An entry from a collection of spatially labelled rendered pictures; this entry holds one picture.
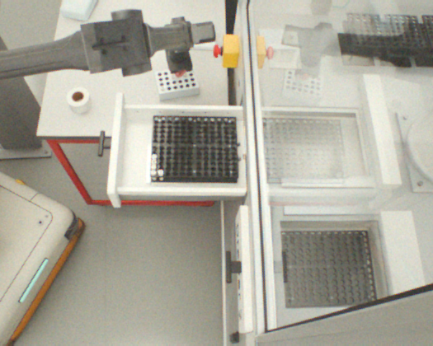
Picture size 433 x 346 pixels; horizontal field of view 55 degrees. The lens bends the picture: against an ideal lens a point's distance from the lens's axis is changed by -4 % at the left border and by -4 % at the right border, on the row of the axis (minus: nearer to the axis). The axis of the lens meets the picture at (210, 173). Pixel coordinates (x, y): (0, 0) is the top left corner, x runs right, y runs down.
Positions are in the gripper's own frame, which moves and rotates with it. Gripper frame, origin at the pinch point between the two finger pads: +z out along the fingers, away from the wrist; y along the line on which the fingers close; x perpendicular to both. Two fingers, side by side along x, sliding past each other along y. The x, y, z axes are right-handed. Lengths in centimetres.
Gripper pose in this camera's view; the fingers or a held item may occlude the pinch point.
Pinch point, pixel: (179, 73)
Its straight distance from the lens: 133.5
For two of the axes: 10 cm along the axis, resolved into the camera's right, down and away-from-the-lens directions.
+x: -9.7, 1.9, -1.2
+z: -0.5, 3.7, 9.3
